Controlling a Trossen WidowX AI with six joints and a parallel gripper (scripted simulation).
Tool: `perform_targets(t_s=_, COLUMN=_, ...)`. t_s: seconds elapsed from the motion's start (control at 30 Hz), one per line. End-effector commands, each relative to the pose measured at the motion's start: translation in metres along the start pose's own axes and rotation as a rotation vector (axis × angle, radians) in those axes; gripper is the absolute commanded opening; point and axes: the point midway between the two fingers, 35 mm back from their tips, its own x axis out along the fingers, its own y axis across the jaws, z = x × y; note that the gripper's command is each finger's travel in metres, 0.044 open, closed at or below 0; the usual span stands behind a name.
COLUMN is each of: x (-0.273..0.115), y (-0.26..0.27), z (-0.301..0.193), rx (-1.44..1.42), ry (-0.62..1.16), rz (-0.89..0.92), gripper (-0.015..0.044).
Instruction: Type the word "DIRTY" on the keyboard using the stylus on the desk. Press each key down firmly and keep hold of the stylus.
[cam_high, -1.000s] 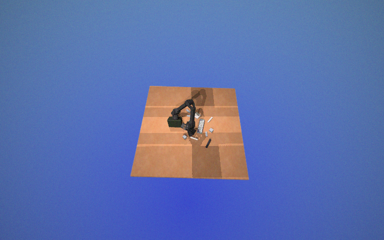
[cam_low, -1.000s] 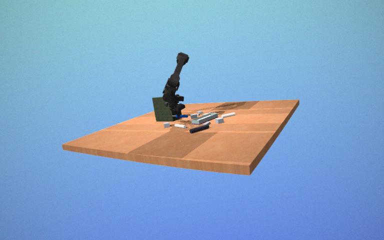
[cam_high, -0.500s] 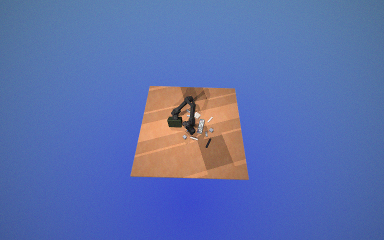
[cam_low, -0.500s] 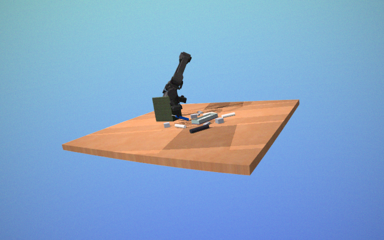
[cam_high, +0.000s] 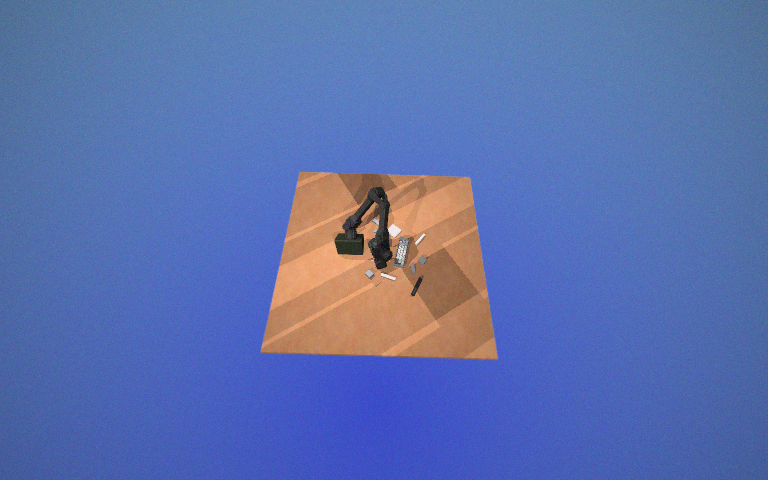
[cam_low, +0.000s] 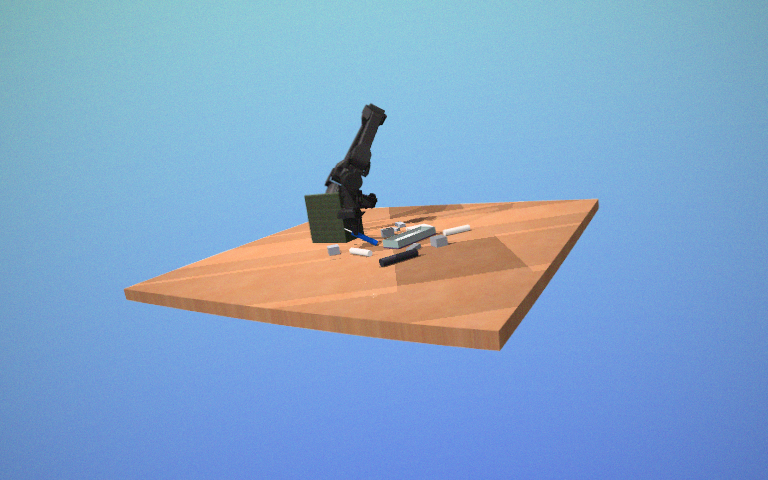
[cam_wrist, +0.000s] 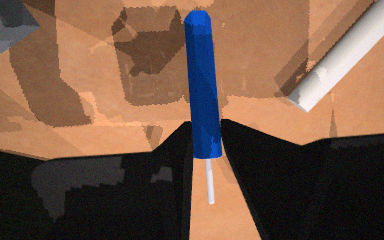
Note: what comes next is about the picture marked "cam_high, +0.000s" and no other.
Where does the black cylinder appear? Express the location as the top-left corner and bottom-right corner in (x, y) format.
(411, 277), (422, 296)

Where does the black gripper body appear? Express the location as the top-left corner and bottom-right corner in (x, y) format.
(368, 242), (387, 270)

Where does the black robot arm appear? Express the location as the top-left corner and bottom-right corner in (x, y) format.
(342, 187), (393, 262)

